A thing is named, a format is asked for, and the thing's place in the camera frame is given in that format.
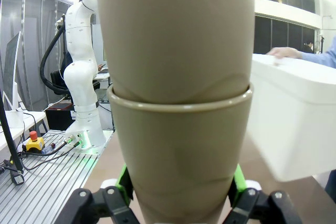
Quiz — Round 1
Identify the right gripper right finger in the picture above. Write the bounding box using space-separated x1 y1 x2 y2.
227 165 302 224

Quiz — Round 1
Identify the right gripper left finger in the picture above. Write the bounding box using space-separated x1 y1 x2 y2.
56 165 139 224

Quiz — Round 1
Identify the brown plastic cup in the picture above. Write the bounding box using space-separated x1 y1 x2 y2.
96 0 257 105
107 82 255 224

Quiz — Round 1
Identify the white plastic basket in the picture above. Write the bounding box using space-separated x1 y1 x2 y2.
248 52 336 183

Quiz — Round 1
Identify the person's left forearm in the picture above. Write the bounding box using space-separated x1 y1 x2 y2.
300 36 336 69

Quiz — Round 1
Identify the person's left hand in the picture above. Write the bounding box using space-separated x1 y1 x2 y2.
266 46 302 59

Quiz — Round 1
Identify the person in blue shirt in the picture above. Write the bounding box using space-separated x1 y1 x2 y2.
324 166 336 196

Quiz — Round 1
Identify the yellow red emergency stop button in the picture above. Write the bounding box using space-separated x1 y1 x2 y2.
25 130 46 153

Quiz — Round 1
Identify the black box with red top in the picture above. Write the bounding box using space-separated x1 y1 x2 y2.
45 103 77 132

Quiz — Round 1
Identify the black tripod leg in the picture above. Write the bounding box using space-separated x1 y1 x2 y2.
0 87 26 185

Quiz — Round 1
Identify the silver framed monitor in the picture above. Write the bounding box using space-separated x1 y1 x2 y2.
2 31 23 112

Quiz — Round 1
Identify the dark haired background person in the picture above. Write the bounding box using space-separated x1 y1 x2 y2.
300 39 316 54

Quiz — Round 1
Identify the grooved aluminium base plate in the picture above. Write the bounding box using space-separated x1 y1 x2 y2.
0 129 115 224

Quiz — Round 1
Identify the white desk with cables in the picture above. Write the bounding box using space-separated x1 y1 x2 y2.
0 110 48 151

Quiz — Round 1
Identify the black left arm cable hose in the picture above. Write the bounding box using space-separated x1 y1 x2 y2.
39 23 71 95

